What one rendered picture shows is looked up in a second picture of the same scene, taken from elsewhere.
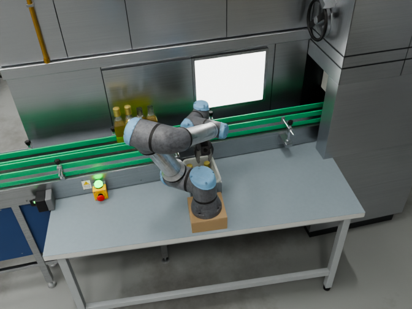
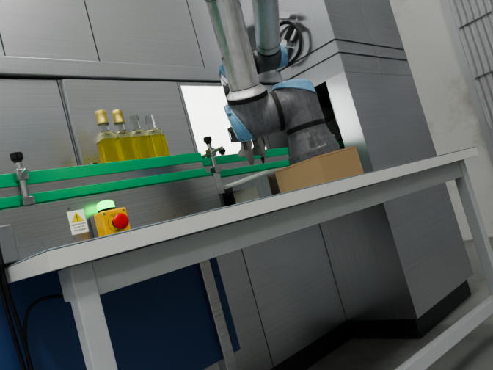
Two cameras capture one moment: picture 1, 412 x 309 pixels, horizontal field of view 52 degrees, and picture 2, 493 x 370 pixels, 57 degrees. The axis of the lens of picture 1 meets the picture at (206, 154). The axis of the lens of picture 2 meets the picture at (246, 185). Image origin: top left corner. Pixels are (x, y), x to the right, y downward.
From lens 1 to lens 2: 1.91 m
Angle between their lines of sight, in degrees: 53
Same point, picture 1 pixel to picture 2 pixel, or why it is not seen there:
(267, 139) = not seen: hidden behind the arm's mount
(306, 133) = not seen: hidden behind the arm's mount
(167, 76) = (153, 102)
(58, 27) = not seen: outside the picture
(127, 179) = (151, 213)
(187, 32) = (163, 53)
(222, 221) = (353, 156)
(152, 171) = (187, 195)
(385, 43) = (356, 35)
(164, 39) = (137, 56)
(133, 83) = (110, 105)
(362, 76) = (357, 66)
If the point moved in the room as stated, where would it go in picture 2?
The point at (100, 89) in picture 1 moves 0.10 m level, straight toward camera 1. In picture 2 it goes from (59, 117) to (72, 106)
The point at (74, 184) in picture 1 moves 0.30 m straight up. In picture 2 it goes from (53, 221) to (24, 103)
